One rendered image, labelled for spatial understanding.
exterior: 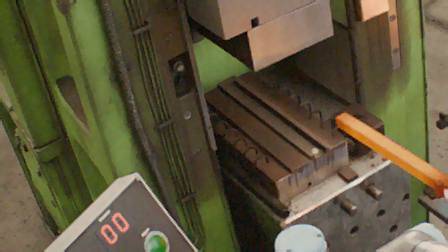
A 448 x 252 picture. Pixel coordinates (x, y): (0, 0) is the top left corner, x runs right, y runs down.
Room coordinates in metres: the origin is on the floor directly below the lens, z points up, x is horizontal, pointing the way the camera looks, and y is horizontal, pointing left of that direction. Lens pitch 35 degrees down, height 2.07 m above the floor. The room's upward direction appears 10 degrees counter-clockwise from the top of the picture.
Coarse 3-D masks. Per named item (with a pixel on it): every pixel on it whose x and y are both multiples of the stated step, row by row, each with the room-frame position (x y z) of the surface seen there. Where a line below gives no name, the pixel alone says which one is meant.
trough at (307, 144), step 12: (228, 84) 1.70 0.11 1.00; (240, 84) 1.69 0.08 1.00; (240, 96) 1.65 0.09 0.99; (252, 96) 1.63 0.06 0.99; (264, 108) 1.58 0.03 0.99; (276, 120) 1.52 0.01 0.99; (288, 120) 1.49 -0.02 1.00; (288, 132) 1.46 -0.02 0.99; (300, 132) 1.45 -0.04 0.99; (300, 144) 1.41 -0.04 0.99; (312, 144) 1.40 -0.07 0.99
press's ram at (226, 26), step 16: (192, 0) 1.37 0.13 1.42; (208, 0) 1.30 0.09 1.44; (224, 0) 1.28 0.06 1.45; (240, 0) 1.29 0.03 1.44; (256, 0) 1.31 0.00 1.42; (272, 0) 1.32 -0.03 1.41; (288, 0) 1.34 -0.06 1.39; (304, 0) 1.36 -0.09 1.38; (192, 16) 1.39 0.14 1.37; (208, 16) 1.32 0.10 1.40; (224, 16) 1.27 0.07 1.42; (240, 16) 1.29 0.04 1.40; (256, 16) 1.31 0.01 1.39; (272, 16) 1.32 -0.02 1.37; (224, 32) 1.27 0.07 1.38; (240, 32) 1.29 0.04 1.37
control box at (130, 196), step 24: (120, 192) 1.08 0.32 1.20; (144, 192) 1.10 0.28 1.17; (96, 216) 1.02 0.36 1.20; (144, 216) 1.07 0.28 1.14; (168, 216) 1.09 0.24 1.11; (72, 240) 0.96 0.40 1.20; (96, 240) 0.98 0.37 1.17; (120, 240) 1.01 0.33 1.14; (144, 240) 1.03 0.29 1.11; (168, 240) 1.05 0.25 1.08
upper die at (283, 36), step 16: (320, 0) 1.38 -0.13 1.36; (288, 16) 1.34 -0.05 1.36; (304, 16) 1.36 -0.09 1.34; (320, 16) 1.37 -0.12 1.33; (208, 32) 1.45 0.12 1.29; (256, 32) 1.30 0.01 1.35; (272, 32) 1.32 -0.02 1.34; (288, 32) 1.34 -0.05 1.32; (304, 32) 1.35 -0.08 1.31; (320, 32) 1.37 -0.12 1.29; (224, 48) 1.40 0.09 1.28; (240, 48) 1.33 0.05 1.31; (256, 48) 1.30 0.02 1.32; (272, 48) 1.32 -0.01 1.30; (288, 48) 1.33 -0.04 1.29; (256, 64) 1.30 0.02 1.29
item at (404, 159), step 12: (336, 120) 1.29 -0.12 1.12; (348, 120) 1.28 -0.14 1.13; (348, 132) 1.26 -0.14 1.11; (360, 132) 1.23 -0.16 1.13; (372, 132) 1.22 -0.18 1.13; (372, 144) 1.19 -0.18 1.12; (384, 144) 1.17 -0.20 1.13; (396, 144) 1.16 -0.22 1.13; (384, 156) 1.15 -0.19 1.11; (396, 156) 1.12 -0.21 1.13; (408, 156) 1.11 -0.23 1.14; (408, 168) 1.09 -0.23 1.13; (420, 168) 1.07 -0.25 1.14; (432, 168) 1.06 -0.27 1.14; (432, 180) 1.03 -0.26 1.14; (444, 180) 1.01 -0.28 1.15
